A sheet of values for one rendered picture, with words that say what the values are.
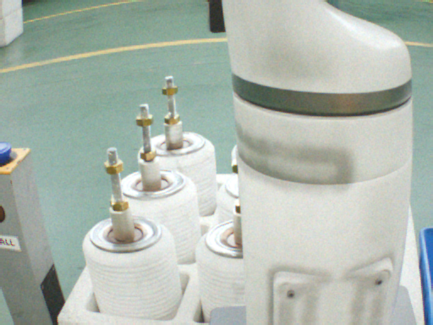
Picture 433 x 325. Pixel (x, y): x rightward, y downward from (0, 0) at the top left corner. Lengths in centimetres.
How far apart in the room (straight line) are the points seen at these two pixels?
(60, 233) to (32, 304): 47
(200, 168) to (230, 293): 26
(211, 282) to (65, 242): 62
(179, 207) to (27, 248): 19
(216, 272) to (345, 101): 37
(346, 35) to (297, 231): 9
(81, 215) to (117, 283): 67
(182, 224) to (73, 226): 55
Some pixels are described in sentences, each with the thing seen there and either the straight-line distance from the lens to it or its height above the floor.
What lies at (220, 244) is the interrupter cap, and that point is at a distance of 64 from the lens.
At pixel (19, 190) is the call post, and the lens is 73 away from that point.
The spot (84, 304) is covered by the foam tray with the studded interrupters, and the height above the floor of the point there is 18.
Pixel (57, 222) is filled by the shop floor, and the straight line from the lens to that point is 130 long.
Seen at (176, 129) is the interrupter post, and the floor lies 27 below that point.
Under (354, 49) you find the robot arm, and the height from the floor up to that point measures 50.
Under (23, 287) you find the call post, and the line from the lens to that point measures 79.
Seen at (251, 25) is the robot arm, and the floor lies 51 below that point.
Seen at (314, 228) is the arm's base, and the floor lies 42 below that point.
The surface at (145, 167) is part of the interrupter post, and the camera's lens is 76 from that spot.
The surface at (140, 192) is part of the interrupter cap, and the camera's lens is 75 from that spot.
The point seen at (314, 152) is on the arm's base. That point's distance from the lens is 29.
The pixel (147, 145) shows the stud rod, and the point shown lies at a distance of 75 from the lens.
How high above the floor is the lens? 56
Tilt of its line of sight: 22 degrees down
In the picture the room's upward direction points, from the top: 5 degrees counter-clockwise
